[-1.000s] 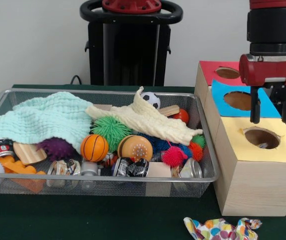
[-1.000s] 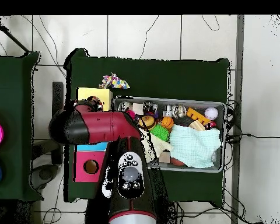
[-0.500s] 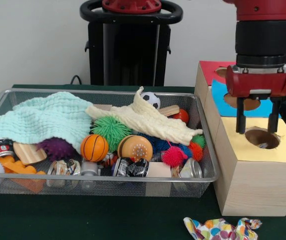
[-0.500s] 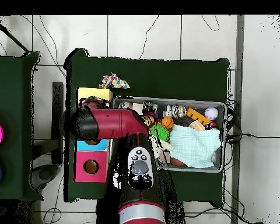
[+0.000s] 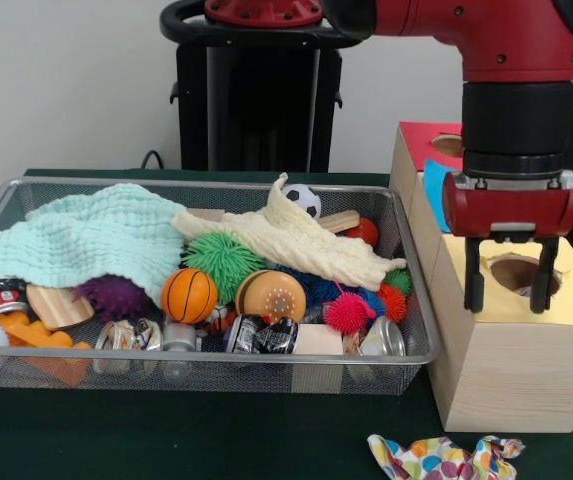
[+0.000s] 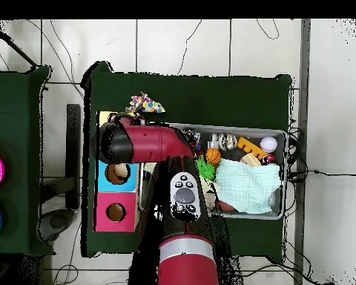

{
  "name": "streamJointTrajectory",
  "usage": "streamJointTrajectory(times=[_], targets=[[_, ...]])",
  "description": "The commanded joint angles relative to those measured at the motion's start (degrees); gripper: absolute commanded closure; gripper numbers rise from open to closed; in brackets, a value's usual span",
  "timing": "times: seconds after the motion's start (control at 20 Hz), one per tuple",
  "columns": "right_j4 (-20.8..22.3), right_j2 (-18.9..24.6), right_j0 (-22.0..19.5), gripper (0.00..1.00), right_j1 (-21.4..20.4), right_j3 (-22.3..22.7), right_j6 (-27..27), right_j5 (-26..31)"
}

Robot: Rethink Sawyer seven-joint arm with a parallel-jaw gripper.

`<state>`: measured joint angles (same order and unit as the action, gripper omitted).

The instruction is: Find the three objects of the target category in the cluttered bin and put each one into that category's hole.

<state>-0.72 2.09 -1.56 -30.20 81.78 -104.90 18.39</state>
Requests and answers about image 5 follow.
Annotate orange toy basketball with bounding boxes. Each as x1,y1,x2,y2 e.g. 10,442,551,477
160,268,220,325

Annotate crushed silver can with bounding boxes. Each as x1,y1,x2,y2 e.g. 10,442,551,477
360,315,407,357

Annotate mint green waffle cloth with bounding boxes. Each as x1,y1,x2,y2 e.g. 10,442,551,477
0,183,187,306

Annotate small toy soccer ball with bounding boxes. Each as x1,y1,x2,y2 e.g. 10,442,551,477
281,183,323,219

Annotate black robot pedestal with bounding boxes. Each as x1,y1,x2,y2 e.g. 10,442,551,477
159,0,368,174

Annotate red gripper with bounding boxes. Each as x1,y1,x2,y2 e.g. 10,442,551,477
441,170,573,315

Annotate black cable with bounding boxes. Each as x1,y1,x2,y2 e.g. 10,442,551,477
140,148,168,171

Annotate wooden box with three holes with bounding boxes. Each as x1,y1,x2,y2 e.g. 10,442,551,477
389,121,573,434

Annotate cream waffle cloth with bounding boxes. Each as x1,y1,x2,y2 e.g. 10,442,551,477
171,172,407,292

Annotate green spiky rubber ball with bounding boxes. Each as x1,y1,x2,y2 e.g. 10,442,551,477
181,230,267,291

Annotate dark green tablecloth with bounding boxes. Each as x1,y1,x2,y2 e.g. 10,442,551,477
0,168,573,480

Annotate hamburger toy ball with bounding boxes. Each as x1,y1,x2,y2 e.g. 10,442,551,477
234,269,308,324

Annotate shallow mesh bin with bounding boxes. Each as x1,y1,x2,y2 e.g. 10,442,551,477
0,177,441,396

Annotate purple spiky rubber ball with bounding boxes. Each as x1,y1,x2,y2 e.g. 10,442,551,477
73,273,153,324

